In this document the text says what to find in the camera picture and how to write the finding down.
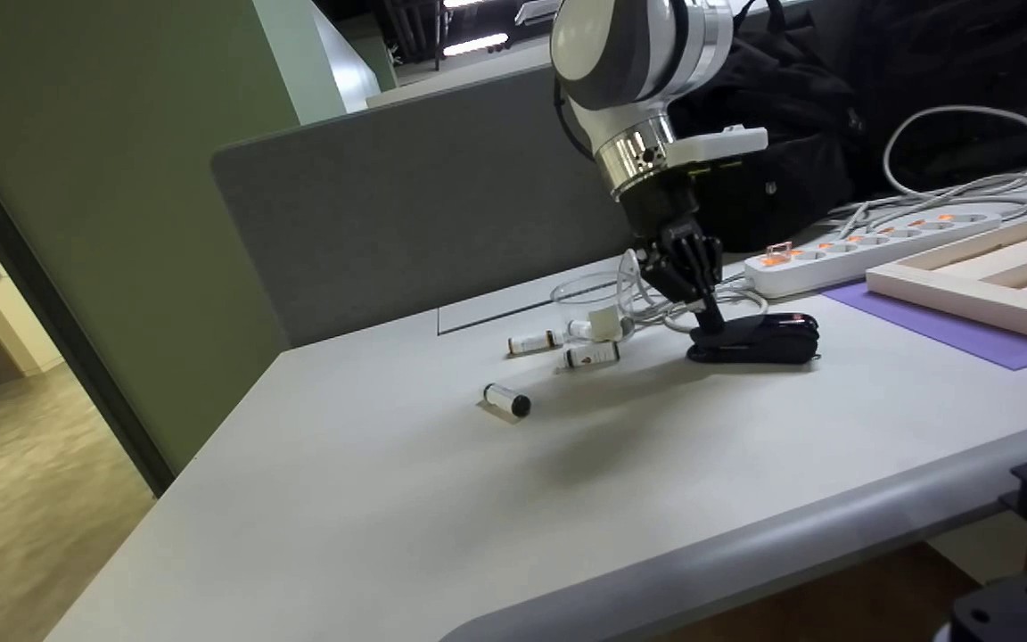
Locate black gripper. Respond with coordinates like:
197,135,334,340
619,173,731,342

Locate purple mat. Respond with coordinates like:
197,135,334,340
824,277,1027,374

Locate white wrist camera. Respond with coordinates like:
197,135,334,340
658,122,773,173

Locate wooden canvas frame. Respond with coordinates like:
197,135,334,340
863,210,1027,342

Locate white power strip orange switches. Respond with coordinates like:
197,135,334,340
742,203,1027,302

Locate black backpack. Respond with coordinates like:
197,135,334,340
666,0,874,257

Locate white cylinder black end cap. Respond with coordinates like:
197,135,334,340
474,377,534,424

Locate small white cylinder black bands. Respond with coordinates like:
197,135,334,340
561,342,625,374

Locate white power cable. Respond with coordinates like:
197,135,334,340
826,103,1027,244

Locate grey desk divider panel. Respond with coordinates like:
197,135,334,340
210,62,636,351

